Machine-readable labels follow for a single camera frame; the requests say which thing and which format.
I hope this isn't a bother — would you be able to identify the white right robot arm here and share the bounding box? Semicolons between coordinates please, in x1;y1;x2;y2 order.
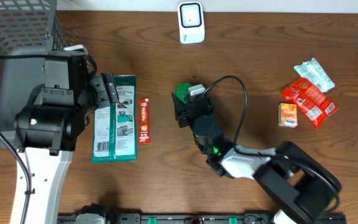
172;95;342;223

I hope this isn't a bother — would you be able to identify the grey plastic mesh basket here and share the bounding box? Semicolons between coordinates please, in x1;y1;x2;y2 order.
0;0;67;143

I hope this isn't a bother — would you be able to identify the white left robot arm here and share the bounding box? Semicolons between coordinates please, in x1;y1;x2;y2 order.
10;47;118;223

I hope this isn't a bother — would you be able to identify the red Nescafe stick sachet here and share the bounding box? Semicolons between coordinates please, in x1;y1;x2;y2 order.
139;98;150;144

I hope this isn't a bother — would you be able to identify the green lid white jar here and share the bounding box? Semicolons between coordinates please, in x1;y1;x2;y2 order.
175;83;193;103

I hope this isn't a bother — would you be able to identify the orange small box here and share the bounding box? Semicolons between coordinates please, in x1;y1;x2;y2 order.
278;103;298;128

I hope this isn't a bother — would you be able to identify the white barcode scanner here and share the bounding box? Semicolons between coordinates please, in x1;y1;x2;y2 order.
177;1;205;44

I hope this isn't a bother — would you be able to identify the red snack bag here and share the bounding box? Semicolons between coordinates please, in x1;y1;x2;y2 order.
282;77;338;129

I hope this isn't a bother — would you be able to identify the mint green wipes pack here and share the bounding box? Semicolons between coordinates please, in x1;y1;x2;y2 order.
293;58;335;93

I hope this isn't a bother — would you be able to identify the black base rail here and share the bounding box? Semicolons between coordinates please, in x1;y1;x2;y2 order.
56;202;347;224

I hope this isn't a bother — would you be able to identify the green white gloves package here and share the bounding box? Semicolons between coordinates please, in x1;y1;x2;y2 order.
91;75;137;164

